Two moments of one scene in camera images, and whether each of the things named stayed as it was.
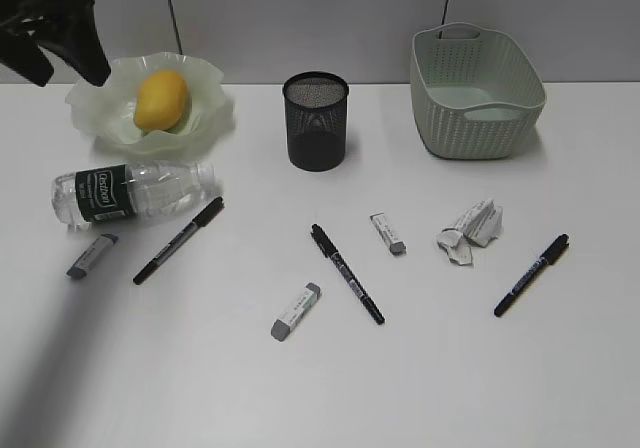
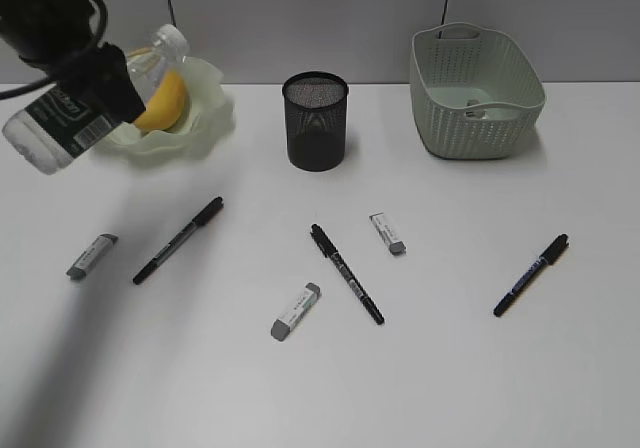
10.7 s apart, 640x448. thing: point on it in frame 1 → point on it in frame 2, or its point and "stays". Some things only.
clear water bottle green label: x=132 y=190 → x=52 y=132
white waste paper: x=479 y=226 → x=475 y=112
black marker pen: x=546 y=259 stays
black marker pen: x=201 y=220 stays
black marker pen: x=328 y=249 stays
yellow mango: x=162 y=100 stays
